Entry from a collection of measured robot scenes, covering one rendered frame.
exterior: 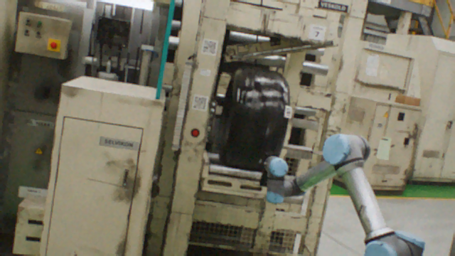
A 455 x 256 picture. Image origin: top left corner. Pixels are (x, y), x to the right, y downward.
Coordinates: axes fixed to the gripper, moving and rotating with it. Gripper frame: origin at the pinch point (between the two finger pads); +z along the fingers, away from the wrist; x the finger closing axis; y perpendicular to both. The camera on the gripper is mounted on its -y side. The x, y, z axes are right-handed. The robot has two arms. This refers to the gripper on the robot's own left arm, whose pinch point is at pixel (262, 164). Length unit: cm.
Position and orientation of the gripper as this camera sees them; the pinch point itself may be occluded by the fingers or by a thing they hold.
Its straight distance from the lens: 261.4
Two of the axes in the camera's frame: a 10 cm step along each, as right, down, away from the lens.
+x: -9.8, -1.5, -1.3
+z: -1.3, -0.3, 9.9
